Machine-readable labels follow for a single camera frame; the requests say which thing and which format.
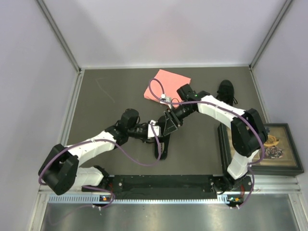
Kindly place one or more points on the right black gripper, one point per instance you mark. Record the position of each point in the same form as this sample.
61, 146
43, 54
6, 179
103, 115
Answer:
170, 127

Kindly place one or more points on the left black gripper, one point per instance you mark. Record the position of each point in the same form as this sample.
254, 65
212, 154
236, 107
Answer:
146, 139

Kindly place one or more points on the black sneaker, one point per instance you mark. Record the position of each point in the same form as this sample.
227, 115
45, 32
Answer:
225, 93
163, 141

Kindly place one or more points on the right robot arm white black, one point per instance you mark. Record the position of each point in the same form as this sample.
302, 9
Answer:
248, 133

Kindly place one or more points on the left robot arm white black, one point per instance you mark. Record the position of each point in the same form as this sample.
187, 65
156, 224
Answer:
62, 169

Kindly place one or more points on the pink folded cloth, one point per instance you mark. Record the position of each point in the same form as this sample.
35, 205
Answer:
168, 83

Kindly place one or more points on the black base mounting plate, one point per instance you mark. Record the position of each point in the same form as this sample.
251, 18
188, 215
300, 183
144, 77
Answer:
173, 186

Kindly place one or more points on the dark framed compartment box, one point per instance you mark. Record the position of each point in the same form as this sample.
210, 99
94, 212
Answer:
281, 157

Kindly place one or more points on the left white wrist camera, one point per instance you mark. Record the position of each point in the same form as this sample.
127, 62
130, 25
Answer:
154, 129

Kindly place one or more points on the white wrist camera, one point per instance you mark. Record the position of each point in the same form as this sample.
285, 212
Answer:
164, 99
154, 129

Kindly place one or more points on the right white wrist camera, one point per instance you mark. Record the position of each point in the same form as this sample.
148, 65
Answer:
164, 99

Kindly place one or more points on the grey slotted cable duct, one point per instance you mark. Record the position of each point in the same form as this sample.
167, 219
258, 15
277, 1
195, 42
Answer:
101, 199

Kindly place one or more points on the aluminium frame rail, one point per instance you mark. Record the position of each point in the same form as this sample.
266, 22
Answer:
68, 185

